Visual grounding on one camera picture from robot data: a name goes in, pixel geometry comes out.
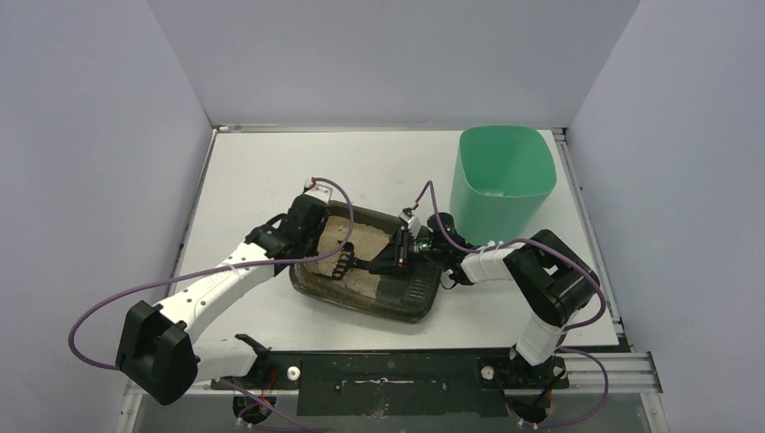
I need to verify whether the dark plastic litter tray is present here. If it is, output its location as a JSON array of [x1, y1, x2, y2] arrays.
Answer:
[[290, 207, 441, 323]]

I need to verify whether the black slotted litter scoop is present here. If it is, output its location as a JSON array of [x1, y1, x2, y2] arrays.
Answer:
[[329, 242, 394, 281]]

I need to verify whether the green plastic bin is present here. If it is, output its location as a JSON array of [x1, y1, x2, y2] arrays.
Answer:
[[449, 125, 558, 244]]

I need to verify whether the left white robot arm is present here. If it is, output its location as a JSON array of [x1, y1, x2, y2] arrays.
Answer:
[[115, 186, 333, 405]]

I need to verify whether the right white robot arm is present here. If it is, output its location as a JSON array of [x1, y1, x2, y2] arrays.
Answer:
[[354, 212, 605, 366]]

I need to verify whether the beige cat litter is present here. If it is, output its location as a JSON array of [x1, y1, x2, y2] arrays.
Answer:
[[305, 216, 390, 299]]

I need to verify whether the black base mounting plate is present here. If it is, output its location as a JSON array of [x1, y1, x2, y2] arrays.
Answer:
[[230, 348, 569, 417]]

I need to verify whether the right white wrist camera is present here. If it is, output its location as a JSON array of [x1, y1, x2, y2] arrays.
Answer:
[[399, 207, 421, 239]]

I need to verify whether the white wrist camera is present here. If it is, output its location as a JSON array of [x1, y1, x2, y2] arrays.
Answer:
[[303, 179, 333, 204], [399, 207, 421, 239]]

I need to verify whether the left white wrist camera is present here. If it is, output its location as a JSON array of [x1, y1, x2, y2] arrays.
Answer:
[[303, 179, 333, 204]]

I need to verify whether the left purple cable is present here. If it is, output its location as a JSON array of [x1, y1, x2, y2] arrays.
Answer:
[[68, 176, 355, 372]]

